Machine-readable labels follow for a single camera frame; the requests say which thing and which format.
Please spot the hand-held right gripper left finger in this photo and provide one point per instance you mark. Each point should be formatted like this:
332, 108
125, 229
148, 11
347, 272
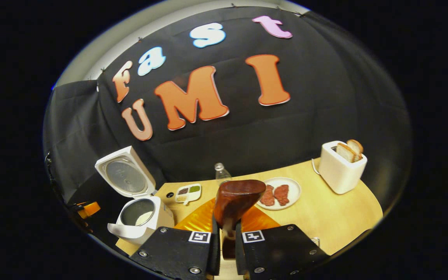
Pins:
177, 249

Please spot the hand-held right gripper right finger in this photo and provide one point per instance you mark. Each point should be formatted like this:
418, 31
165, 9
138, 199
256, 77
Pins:
278, 252

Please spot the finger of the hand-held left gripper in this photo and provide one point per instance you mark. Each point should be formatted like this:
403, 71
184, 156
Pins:
90, 209

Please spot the white rice cooker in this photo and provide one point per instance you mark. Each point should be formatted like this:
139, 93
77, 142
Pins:
161, 216

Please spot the white rice heap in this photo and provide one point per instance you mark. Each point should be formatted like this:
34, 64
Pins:
145, 218

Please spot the brown wooden spoon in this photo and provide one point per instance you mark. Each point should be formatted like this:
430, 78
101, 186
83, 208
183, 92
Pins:
235, 200

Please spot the white divided condiment dish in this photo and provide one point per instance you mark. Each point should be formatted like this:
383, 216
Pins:
188, 192

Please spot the red meat piece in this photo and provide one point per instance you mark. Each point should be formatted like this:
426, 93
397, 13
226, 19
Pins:
281, 195
267, 195

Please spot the white round plate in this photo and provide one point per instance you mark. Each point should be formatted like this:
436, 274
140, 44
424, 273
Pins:
294, 188

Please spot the clear plastic water bottle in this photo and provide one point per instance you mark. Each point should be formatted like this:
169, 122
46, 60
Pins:
222, 173

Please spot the white toaster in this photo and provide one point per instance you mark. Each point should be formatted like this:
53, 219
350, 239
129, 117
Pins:
338, 177

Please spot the toasted bread slice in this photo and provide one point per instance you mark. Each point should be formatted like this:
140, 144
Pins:
356, 146
345, 152

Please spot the row of black cloth clips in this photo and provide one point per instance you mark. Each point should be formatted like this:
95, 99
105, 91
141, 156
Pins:
140, 39

